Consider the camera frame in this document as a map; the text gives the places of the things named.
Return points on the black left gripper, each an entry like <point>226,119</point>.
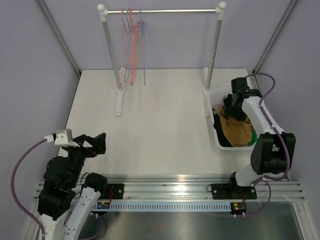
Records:
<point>98,143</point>

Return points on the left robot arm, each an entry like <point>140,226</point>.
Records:
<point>60,179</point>

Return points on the green tank top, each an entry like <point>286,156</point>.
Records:
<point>254,138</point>

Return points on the pink hanger with clothes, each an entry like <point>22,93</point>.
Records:
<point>136,50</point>

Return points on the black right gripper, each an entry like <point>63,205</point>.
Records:
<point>227,109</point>

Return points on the black tank top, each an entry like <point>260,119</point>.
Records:
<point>223,141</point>

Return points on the white plastic basket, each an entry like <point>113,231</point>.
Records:
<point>212,99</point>

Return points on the white garment rack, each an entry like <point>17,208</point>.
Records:
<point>168,38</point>

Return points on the white slotted cable duct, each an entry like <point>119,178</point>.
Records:
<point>162,207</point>

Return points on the aluminium front rail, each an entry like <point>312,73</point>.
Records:
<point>194,188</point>

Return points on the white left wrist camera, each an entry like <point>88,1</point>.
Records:
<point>62,138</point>

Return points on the brown tank top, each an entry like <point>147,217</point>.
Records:
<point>237,133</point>

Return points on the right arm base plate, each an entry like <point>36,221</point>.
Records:
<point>223,191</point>

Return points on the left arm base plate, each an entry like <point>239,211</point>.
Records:
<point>113,190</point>

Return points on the blue hanger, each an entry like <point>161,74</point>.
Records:
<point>131,45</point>
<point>143,38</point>

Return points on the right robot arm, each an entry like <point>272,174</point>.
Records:
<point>272,155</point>

